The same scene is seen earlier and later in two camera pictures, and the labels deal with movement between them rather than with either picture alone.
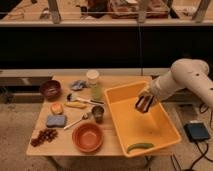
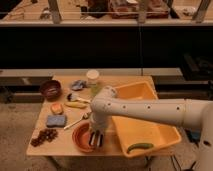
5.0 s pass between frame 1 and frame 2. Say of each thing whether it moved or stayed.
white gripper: moved
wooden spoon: stayed
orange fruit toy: stayed
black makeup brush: stayed
